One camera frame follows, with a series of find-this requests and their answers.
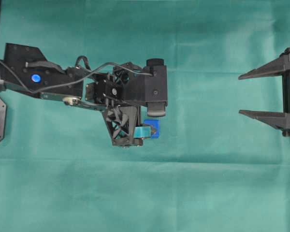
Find blue plastic block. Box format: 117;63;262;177
144;119;160;139

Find green table cloth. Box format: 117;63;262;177
0;0;290;232

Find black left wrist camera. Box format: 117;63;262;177
128;58;168;118

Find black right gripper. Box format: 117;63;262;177
238;47;290;137

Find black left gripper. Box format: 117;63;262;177
85;62;151;147

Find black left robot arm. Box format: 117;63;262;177
0;43;168;147

